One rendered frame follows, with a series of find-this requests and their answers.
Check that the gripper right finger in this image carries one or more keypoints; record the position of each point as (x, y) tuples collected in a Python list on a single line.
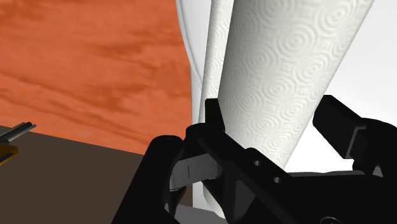
[(366, 139)]

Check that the grey ridged metal object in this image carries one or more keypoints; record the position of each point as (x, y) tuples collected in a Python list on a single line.
[(19, 130)]

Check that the yellow flat object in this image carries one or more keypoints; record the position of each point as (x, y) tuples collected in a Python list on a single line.
[(6, 152)]

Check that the white embossed paper towel roll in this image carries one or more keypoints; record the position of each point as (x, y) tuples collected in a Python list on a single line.
[(273, 77)]

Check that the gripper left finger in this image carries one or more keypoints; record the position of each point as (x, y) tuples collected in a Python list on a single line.
[(145, 186)]

